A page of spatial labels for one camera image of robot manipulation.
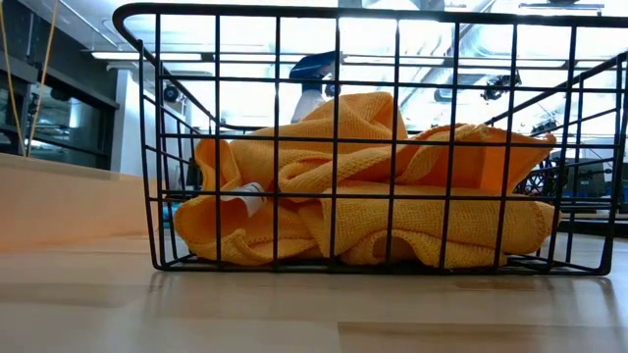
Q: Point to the orange microfiber towel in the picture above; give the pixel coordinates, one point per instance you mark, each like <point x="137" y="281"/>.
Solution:
<point x="358" y="122"/>
<point x="441" y="220"/>

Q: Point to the spray bottle with blue cap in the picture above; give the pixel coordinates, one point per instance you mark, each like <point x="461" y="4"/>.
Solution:
<point x="314" y="66"/>

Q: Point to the ceiling light strip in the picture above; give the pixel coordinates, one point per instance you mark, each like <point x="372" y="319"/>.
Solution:
<point x="490" y="62"/>
<point x="122" y="56"/>

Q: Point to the dark glass-front cabinet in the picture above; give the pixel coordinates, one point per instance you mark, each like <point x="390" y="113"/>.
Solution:
<point x="68" y="122"/>

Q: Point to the background workbench equipment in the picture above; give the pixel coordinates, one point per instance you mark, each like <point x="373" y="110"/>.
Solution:
<point x="591" y="181"/>

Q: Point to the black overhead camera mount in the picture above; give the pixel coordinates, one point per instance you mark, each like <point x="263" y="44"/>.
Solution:
<point x="500" y="85"/>

